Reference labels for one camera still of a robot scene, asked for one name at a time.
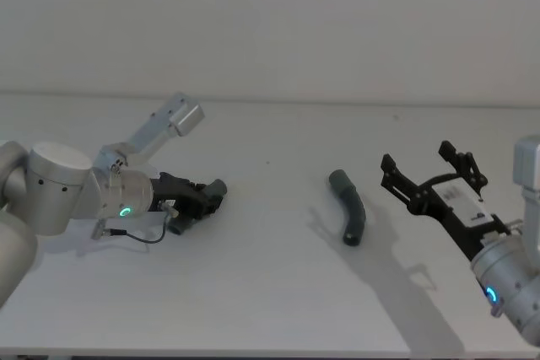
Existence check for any dark grey curved tube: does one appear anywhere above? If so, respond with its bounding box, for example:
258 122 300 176
327 169 368 248
168 178 229 236

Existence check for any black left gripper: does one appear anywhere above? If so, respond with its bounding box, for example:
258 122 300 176
149 171 224 221

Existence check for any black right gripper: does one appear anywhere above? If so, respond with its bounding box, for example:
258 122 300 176
380 140 512 261

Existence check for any thin dark gripper cable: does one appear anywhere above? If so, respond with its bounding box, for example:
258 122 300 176
92 201 179 247

